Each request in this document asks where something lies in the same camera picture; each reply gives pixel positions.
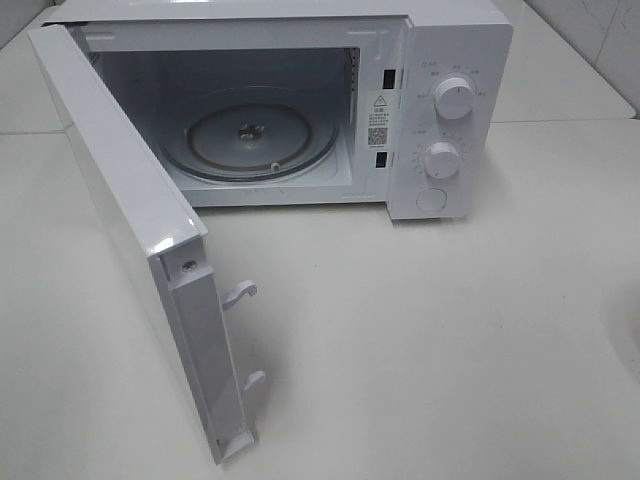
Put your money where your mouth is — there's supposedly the white microwave knob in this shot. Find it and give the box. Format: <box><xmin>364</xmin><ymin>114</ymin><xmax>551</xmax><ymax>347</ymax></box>
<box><xmin>424</xmin><ymin>141</ymin><xmax>461</xmax><ymax>179</ymax></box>
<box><xmin>433</xmin><ymin>75</ymin><xmax>475</xmax><ymax>120</ymax></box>

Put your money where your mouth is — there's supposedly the white microwave oven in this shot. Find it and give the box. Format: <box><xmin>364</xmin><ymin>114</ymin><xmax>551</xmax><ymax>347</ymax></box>
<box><xmin>30</xmin><ymin>1</ymin><xmax>513</xmax><ymax>220</ymax></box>

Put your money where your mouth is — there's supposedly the glass microwave turntable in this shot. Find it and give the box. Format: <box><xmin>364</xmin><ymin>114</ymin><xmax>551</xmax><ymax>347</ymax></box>
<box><xmin>160</xmin><ymin>87</ymin><xmax>339</xmax><ymax>183</ymax></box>

